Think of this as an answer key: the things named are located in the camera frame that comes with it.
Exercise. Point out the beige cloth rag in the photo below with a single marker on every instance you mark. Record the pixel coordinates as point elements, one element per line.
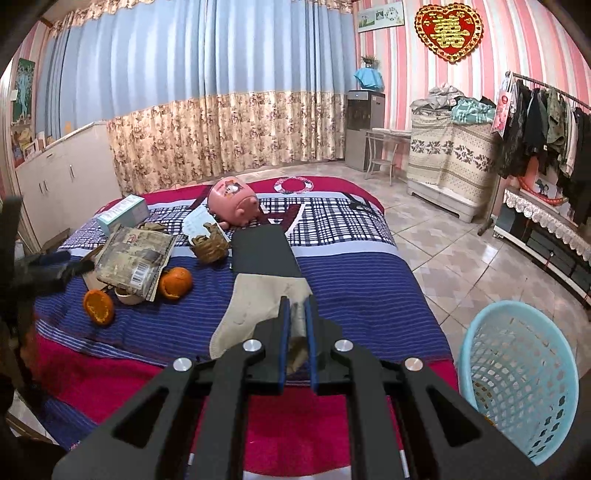
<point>249,300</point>

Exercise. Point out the low dark media stand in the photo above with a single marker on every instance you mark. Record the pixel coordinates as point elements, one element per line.
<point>545,249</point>

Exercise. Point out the blue covered water bottle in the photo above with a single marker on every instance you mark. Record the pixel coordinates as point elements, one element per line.
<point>369,78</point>

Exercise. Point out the green wall painting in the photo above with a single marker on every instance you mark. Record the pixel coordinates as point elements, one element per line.
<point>24,92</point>

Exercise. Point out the patterned beige cloth cover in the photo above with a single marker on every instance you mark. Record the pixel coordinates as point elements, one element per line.
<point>452,152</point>

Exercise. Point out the snack bag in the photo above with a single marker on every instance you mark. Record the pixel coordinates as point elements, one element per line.
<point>134,258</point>

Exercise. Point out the grey clothes pile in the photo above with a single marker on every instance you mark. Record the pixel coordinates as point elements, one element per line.
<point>436,99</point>

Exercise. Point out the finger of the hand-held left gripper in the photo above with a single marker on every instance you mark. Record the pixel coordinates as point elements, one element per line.
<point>51,258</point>
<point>69,274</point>

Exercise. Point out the green white cardboard box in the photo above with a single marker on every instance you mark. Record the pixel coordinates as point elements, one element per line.
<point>122,214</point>

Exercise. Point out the orange peel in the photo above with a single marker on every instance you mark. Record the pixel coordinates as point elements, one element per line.
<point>488,420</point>
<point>178,280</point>
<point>98,307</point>

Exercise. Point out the small white cup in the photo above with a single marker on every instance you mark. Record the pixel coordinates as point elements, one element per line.
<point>129,296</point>

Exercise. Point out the grey water dispenser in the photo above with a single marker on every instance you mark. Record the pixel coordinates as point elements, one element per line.
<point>360,129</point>

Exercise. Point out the picture frame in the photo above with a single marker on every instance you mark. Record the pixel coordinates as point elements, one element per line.
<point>30,148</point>

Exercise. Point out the light blue plastic basket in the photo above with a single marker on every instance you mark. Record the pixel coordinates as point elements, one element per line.
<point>521,369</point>

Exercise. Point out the pink piggy bank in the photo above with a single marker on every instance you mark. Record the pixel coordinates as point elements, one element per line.
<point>231,203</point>

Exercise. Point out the small potted plant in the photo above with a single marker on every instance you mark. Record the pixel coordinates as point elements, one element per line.
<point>369,60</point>

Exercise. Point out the white side cabinet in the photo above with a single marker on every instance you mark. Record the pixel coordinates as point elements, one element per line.
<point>69,175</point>

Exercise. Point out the teal folded cloth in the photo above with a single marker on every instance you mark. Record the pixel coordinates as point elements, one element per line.
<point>471,111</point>

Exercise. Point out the small metal table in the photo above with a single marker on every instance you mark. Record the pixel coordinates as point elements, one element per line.
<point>388,133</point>

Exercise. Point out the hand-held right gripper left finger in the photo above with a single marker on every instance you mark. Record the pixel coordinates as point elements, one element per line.
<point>286,318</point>

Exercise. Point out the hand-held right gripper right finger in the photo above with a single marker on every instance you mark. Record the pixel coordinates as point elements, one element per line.
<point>313,332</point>

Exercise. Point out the pink hanging bag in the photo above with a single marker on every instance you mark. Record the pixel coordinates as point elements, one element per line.
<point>501,113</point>

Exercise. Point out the row of hanging clothes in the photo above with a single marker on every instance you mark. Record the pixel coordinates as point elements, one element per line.
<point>545,124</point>

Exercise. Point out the wall calendar poster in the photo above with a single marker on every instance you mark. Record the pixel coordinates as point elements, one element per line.
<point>381,16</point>

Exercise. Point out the blue floral curtain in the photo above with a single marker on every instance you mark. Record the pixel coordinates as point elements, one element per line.
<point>207,92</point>

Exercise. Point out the red hoop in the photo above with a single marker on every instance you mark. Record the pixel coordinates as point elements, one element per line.
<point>526,182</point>

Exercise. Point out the white lace cloth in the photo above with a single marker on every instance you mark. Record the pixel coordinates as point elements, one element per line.
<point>540,210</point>

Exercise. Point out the black flat case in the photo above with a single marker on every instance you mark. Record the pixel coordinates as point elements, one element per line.
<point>263,254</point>

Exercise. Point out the white paper sheet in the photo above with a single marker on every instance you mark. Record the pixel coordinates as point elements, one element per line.
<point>196,224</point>

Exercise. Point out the red heart wall decoration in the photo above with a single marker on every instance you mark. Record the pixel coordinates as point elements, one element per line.
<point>449,30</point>

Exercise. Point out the metal clothes rack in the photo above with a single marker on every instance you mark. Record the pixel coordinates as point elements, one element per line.
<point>535,81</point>

